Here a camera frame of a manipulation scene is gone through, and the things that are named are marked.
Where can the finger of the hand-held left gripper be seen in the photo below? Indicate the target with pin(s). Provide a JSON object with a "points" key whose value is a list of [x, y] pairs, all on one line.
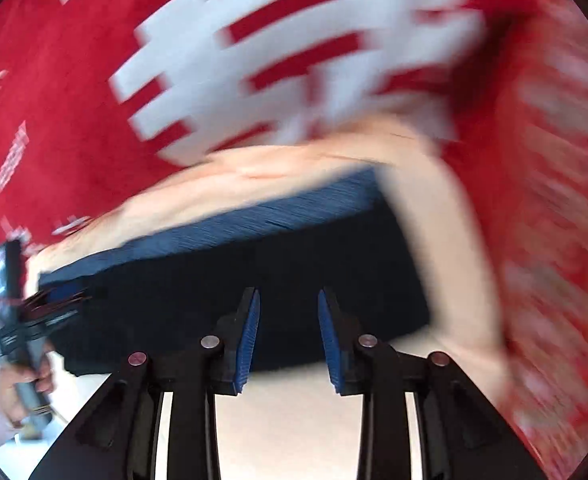
{"points": [[56, 305]]}

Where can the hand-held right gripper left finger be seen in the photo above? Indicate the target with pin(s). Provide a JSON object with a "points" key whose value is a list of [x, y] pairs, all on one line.
{"points": [[248, 340]]}

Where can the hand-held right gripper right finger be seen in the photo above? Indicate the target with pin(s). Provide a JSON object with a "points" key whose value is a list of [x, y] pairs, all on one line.
{"points": [[330, 340]]}

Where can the dark pants with blue waistband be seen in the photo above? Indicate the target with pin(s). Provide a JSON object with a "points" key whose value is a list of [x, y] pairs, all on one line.
{"points": [[274, 250]]}

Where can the person's left hand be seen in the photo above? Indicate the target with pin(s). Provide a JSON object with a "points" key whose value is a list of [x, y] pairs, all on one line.
{"points": [[11, 385]]}

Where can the cream blanket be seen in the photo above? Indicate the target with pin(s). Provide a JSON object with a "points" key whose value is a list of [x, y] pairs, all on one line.
{"points": [[454, 260]]}

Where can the red printed blanket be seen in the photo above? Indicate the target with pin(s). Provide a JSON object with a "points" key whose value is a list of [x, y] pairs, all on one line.
{"points": [[73, 85]]}

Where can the red printed pillow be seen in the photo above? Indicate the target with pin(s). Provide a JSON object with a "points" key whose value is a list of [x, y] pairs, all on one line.
{"points": [[554, 260]]}

